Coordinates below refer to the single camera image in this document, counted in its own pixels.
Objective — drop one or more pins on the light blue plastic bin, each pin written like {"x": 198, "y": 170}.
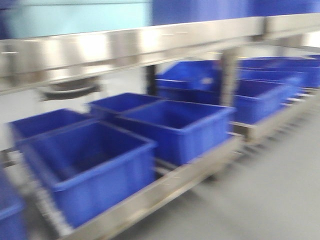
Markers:
{"x": 37, "y": 18}

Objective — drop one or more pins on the blue bin upper right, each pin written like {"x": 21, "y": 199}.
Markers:
{"x": 166, "y": 12}

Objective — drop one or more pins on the blue bin lower right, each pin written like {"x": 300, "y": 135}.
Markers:
{"x": 255, "y": 100}

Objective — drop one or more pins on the blue bin lower middle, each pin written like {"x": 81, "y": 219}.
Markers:
{"x": 182, "y": 130}

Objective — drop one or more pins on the blue bin rear middle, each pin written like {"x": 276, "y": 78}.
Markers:
{"x": 109, "y": 107}

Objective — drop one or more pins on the stainless steel shelf rail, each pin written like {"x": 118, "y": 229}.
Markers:
{"x": 28, "y": 63}

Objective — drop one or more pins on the blue bin lower left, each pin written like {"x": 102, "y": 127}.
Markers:
{"x": 89, "y": 168}

